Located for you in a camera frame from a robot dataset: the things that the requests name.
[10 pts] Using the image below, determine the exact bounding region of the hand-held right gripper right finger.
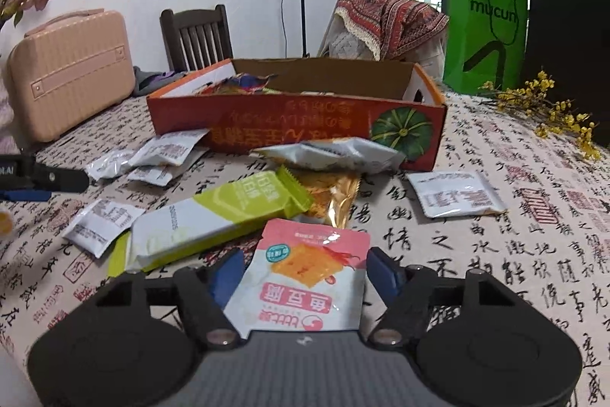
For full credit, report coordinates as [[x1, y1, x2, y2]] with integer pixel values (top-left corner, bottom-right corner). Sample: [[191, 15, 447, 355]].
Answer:
[[366, 246, 524, 351]]

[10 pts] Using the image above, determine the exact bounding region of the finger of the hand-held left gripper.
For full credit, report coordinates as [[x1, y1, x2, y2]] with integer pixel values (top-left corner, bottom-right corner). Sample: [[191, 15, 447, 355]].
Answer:
[[0, 190, 53, 203], [29, 167, 91, 194]]

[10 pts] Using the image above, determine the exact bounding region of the red patterned cloth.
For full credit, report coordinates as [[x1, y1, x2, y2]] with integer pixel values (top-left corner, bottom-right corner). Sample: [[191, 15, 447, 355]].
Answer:
[[334, 0, 449, 62]]

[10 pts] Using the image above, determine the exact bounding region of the orange cardboard box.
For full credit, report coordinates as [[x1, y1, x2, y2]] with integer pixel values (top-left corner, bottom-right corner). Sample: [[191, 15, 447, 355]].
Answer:
[[146, 57, 448, 172]]

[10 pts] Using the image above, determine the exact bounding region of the blue red crinkled snack packet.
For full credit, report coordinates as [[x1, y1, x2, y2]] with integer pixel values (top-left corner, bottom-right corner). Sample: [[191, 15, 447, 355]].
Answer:
[[197, 73, 279, 95]]

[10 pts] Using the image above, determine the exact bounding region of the large white snack packet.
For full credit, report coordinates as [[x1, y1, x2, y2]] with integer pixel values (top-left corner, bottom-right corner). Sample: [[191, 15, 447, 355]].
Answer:
[[407, 171, 508, 219]]

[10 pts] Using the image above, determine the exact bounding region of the black paper bag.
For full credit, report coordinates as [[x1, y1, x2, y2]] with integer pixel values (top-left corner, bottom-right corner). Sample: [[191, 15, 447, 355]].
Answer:
[[522, 0, 610, 150]]

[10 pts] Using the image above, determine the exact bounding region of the yellow flower branch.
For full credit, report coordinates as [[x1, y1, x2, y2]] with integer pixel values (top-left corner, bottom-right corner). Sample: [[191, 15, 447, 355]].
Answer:
[[479, 71, 602, 162]]

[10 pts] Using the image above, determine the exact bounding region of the grey purple pouch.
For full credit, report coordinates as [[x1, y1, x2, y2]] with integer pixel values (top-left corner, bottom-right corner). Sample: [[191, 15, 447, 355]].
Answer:
[[132, 66, 184, 98]]

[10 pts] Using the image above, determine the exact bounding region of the green paper bag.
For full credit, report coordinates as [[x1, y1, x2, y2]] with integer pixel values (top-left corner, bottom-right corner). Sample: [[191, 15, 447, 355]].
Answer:
[[442, 0, 530, 95]]

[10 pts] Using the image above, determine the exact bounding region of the pink white snack pouch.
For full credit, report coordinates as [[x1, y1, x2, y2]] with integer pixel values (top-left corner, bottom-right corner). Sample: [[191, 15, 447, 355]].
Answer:
[[223, 217, 372, 339]]

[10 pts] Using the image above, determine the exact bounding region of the lilac wrapped vase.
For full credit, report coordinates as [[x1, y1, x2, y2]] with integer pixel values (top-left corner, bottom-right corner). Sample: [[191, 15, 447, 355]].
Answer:
[[0, 78, 20, 155]]

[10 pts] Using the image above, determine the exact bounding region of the silver orange snack packet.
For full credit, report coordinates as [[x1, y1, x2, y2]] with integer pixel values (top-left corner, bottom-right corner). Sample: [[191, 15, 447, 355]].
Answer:
[[252, 137, 407, 175]]

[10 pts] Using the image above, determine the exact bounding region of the pink ribbed suitcase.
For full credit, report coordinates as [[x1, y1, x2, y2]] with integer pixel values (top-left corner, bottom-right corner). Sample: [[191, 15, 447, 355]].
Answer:
[[6, 9, 136, 144]]

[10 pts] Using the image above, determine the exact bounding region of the dark wooden chair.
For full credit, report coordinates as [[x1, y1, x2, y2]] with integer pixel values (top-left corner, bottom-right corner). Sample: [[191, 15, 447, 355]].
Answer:
[[159, 5, 234, 71]]

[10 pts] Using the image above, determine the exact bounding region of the lime green long snack packet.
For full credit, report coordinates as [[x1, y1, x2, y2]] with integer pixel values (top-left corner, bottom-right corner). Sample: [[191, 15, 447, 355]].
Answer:
[[107, 165, 314, 279]]

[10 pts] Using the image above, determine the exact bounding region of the gold clear cracker packet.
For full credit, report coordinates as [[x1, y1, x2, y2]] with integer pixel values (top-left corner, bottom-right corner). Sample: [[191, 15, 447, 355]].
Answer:
[[295, 171, 363, 227]]

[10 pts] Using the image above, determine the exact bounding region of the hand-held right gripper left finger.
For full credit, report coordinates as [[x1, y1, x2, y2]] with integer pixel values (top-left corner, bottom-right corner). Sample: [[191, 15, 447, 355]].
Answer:
[[82, 249, 247, 351]]

